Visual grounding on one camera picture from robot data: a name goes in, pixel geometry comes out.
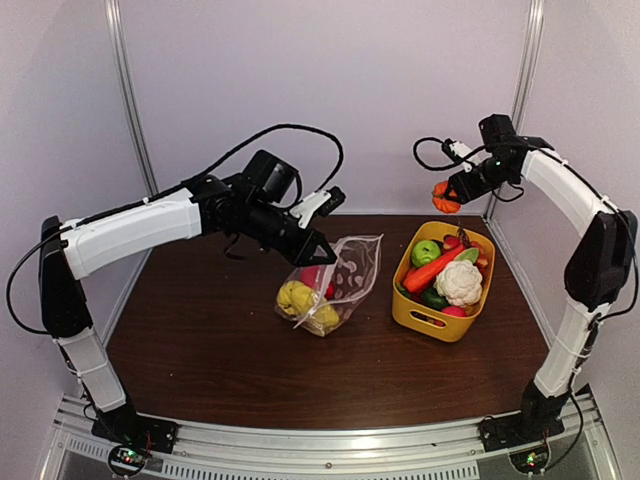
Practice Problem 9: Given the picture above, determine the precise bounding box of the right aluminium frame post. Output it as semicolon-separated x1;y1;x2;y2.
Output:
482;0;545;221

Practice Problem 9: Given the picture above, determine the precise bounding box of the orange toy pumpkin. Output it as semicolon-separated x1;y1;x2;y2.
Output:
432;181;461;215

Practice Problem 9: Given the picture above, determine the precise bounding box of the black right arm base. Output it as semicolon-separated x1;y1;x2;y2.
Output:
478;381;570;452

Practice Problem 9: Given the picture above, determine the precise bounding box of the aluminium frame post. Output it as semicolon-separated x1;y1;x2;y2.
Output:
482;0;545;221
104;0;159;196

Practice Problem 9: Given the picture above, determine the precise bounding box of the green toy avocado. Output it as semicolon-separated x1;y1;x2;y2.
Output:
420;288;449;311

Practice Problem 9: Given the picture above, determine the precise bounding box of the green toy apple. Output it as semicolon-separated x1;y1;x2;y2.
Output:
410;240;441;268

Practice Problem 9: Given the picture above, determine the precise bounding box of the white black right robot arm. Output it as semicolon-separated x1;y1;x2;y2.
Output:
442;135;638;442

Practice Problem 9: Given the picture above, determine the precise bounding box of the red toy apple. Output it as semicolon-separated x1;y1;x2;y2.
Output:
441;305;467;318

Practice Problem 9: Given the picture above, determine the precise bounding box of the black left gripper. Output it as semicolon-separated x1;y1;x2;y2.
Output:
242;197;337;267

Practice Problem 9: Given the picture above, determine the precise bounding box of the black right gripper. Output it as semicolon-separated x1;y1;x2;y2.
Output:
446;155;517;204

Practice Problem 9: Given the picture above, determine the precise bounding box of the yellow toy bell pepper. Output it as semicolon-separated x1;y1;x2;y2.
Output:
276;280;316;316

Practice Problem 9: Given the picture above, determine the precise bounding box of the orange toy carrot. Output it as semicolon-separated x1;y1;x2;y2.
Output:
403;244;465;293

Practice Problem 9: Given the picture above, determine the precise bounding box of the clear zip top bag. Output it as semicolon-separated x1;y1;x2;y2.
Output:
274;234;384;337

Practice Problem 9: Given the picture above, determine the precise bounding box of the red toy bell pepper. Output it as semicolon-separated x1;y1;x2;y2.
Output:
299;266;335;300

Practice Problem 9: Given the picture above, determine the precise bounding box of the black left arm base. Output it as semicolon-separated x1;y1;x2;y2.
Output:
91;412;178;454

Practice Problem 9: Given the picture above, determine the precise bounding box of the left aluminium frame post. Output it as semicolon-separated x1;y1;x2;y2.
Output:
104;0;159;196

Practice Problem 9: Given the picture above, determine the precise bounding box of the red toy lychee bunch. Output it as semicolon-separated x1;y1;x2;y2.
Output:
443;227;489;270

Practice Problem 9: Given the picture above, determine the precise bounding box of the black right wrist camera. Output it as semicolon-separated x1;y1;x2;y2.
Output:
441;139;476;171

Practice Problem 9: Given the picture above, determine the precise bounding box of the white toy cauliflower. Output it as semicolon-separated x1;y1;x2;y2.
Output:
435;260;483;307

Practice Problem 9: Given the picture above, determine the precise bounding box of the aluminium front rail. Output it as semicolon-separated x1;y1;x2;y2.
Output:
39;394;621;480

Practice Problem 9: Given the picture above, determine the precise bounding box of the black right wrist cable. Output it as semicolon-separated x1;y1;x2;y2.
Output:
412;136;451;171

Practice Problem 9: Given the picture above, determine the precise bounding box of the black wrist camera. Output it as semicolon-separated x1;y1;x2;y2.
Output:
441;139;476;171
289;186;346;228

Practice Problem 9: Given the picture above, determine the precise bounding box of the yellow toy apple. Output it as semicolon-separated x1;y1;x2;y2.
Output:
303;304;340;337

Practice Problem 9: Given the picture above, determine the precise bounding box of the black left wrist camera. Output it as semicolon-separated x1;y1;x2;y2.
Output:
289;186;346;228

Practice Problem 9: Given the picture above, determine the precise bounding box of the yellow plastic basket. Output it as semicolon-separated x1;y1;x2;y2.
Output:
392;221;495;342

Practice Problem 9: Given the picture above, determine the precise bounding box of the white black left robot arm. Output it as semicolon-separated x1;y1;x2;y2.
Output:
39;150;346;444

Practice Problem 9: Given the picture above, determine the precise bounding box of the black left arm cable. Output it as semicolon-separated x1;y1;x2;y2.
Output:
144;123;346;206

